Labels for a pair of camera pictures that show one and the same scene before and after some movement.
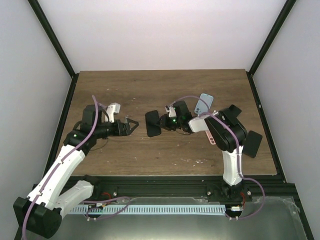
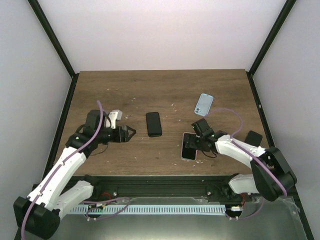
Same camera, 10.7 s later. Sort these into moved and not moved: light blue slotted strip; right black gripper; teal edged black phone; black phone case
Moved: right black gripper; teal edged black phone
Not moved: light blue slotted strip; black phone case
